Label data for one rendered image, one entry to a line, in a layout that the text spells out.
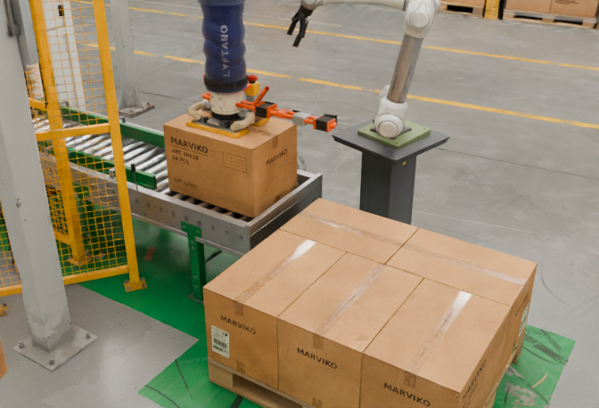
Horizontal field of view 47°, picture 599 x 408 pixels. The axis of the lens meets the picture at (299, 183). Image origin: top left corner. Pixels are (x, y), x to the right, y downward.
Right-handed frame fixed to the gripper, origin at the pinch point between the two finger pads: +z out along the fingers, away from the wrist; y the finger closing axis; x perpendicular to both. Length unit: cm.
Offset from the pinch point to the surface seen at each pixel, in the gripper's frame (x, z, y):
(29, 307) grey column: 110, 133, -93
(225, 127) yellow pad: 33, 39, -44
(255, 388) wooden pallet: 12, 107, -153
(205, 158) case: 39, 57, -48
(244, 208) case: 17, 67, -71
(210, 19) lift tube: 56, -9, -25
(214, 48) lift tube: 50, 4, -30
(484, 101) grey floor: -291, 77, 166
